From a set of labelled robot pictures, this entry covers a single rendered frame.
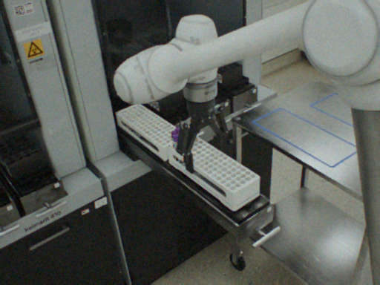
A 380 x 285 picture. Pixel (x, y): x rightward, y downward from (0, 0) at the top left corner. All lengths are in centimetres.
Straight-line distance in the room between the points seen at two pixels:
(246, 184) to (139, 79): 42
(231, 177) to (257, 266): 99
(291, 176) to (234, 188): 146
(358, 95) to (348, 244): 134
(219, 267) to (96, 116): 100
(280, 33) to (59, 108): 78
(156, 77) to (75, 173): 69
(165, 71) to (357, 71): 49
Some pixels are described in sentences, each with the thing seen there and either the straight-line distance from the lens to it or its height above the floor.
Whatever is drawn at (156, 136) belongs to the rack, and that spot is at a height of 87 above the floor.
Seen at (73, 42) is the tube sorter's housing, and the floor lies 117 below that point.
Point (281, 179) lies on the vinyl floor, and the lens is 255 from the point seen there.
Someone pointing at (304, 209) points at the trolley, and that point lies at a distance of 196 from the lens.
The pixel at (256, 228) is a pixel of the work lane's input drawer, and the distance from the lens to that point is 121.
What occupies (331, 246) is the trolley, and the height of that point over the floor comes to 28.
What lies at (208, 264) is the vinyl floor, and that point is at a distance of 209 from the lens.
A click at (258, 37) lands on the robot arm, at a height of 132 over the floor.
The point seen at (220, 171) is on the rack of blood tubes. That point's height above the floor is 88.
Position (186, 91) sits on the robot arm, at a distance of 109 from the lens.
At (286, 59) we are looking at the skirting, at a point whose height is 3.
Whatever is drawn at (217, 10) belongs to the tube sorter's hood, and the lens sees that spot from 160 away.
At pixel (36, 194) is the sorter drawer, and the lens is 137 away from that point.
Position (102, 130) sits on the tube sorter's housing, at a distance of 148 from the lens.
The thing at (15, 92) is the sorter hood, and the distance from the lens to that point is 129.
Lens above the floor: 162
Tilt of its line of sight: 35 degrees down
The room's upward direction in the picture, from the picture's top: 5 degrees counter-clockwise
